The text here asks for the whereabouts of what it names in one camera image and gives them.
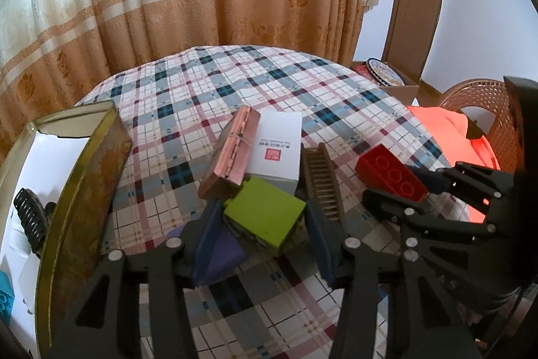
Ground pink makeup palette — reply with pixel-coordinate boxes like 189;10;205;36
197;105;261;201

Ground white paper lining sheet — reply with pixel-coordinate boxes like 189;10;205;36
0;134;91;347

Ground gold metal tin tray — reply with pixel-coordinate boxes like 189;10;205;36
0;100;133;359

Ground green block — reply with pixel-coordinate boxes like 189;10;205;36
224;177;307;258

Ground round decorated tin lid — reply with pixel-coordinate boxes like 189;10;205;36
365;57;405;87

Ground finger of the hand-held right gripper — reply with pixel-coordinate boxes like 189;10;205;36
362;188;501;259
410;161;515;217

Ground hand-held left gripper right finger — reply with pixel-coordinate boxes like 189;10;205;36
303;199;484;359

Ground brown wicker chair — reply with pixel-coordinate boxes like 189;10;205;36
439;78;522;175

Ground teal block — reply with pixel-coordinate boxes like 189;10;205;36
0;271;15;315

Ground black hair clip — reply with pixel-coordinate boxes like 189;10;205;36
12;186;57;259

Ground brown cardboard box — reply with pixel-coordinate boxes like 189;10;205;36
351;60;421;107

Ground brown wooden comb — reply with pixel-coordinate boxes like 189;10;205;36
303;144;346;225

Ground white cardboard box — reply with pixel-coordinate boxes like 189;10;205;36
245;109;303;195

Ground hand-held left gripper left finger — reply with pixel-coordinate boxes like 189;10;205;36
42;199;225;359

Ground orange cloth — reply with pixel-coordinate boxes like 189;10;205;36
406;105;501;225

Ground purple block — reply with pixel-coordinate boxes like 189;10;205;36
166;212;248;286

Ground red toy brick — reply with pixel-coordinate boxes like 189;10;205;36
355;144;429;203

